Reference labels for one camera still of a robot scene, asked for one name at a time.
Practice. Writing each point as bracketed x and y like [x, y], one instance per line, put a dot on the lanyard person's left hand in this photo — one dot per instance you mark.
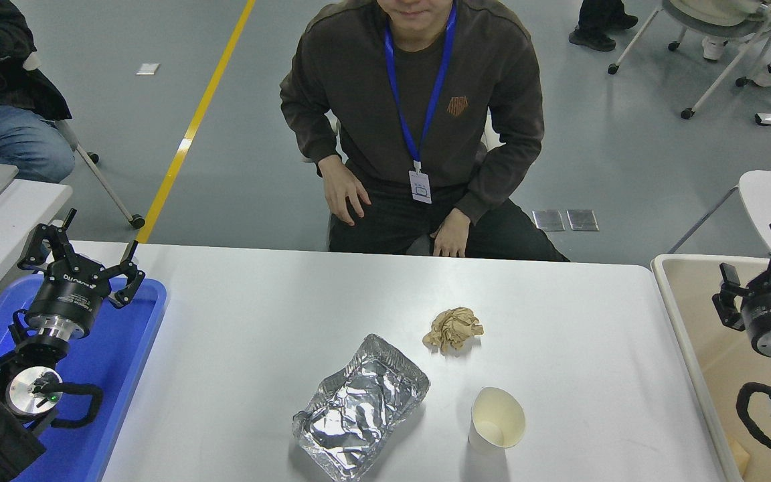
[452, 234]

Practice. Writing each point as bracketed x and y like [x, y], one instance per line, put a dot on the tan paper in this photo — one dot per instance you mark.
[452, 328]

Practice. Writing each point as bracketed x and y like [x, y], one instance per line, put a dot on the person in blue jeans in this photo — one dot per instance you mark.
[4, 140]

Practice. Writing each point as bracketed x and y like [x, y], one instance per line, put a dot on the blue plastic tray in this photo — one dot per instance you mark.
[118, 375]

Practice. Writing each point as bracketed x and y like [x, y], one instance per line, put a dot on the lanyard person's right hand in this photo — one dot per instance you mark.
[342, 191]

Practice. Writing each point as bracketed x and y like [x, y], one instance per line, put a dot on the grey wheeled chair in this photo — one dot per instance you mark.
[101, 177]

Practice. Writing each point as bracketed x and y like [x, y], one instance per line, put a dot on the person in black shoes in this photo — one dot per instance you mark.
[596, 37]

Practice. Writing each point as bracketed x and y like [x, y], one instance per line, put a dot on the cream paper cup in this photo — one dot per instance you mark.
[496, 415]

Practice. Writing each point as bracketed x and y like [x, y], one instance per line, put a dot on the metal floor plate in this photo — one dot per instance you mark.
[548, 220]
[582, 219]

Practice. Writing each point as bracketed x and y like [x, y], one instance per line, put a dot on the tan scrap in bin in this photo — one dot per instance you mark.
[739, 458]

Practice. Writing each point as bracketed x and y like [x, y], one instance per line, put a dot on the large pale bin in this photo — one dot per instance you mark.
[707, 321]

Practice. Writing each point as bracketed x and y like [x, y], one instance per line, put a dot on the white framed wheeled chair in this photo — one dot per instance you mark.
[713, 27]

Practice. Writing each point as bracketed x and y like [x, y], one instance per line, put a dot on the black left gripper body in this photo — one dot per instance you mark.
[67, 298]

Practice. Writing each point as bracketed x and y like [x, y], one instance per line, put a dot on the foil tray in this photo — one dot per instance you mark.
[359, 415]

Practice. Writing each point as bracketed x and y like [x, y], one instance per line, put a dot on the white side table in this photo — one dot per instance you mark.
[24, 214]

